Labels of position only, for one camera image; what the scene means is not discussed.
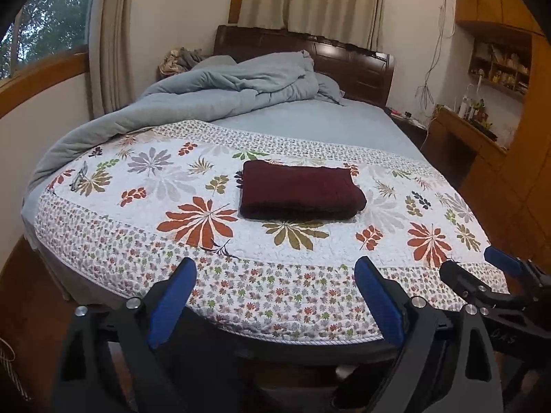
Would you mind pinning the dark wooden nightstand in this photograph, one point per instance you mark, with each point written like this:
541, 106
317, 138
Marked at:
407, 131

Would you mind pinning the grey comforter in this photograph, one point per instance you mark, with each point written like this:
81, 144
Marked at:
215, 90

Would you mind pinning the grey pillow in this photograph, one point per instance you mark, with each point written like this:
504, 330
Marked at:
329, 88

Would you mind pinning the dark wooden headboard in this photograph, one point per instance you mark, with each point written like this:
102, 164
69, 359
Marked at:
344, 60

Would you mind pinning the white bottle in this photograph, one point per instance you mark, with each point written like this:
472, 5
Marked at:
463, 107

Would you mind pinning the maroon pants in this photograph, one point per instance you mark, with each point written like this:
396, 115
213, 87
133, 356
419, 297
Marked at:
301, 189

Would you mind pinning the dark bed frame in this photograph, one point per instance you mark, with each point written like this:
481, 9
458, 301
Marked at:
64, 275

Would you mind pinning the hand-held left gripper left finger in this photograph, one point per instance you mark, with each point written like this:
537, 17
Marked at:
172, 301

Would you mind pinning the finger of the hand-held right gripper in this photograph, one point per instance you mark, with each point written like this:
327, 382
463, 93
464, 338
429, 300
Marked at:
465, 282
499, 257

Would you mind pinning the grey crumpled garment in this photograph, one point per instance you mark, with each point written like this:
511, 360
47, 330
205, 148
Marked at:
191, 56

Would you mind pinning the wooden wall shelf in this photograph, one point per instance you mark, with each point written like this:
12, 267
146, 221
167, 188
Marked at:
503, 60

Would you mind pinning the floral quilt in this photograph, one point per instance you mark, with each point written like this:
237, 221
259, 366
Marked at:
172, 189

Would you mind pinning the wooden desk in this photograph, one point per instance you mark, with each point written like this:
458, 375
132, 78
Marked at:
495, 172

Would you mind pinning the beige crumpled cloth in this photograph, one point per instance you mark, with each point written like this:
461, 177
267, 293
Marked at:
170, 63

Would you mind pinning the beige pleated curtain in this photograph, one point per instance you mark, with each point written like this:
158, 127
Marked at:
310, 0

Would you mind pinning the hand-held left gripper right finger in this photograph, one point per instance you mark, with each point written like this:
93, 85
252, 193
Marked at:
379, 301

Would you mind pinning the window with wooden sill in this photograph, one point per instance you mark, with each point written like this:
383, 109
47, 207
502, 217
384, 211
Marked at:
38, 21

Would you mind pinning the beige side curtain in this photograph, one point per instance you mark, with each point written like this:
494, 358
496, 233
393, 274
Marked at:
114, 38

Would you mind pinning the blue-grey bed sheet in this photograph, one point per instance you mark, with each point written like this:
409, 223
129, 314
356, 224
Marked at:
344, 124

